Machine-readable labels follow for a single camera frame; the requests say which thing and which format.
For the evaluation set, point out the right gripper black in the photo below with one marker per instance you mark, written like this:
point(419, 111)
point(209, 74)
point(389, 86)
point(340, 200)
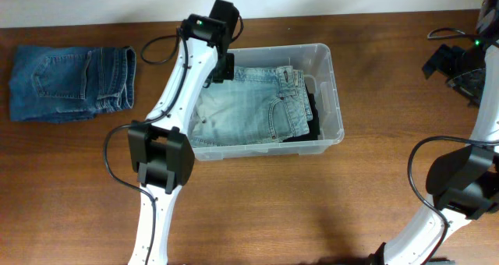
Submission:
point(437, 60)

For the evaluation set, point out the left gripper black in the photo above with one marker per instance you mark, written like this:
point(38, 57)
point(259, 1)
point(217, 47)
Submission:
point(225, 68)

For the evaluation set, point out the light blue jeans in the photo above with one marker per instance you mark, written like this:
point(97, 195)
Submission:
point(258, 106)

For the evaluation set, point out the black garment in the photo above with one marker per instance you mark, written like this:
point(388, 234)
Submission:
point(313, 124)

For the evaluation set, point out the dark blue jeans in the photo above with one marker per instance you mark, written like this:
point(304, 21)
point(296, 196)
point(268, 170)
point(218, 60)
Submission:
point(70, 84)

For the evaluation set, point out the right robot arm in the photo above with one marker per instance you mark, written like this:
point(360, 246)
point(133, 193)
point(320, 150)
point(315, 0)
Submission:
point(462, 185)

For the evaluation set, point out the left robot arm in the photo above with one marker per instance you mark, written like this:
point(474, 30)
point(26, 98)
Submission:
point(160, 150)

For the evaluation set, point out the clear plastic storage container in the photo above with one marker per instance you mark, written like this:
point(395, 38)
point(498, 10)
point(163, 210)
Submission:
point(316, 62)

